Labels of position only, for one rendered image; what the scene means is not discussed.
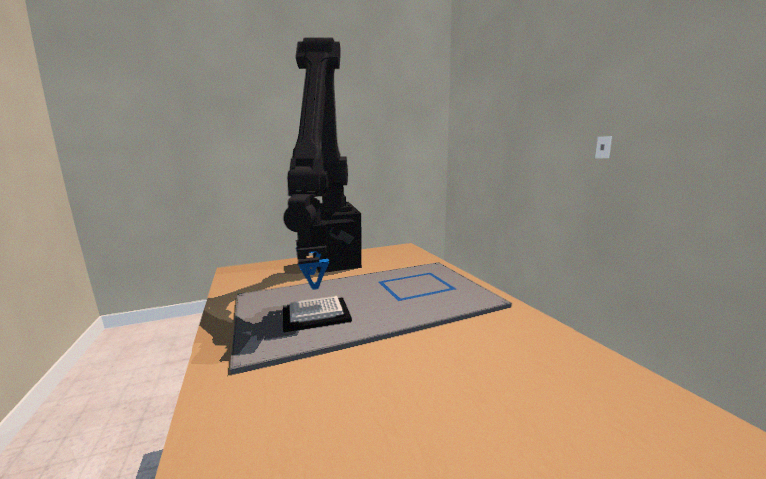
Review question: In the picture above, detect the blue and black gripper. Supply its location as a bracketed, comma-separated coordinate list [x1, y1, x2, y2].
[296, 227, 329, 290]

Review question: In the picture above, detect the blue tape outline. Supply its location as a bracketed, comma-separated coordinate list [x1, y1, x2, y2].
[379, 273, 455, 301]

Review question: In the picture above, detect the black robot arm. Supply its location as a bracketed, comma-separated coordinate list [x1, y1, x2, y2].
[283, 37, 355, 246]

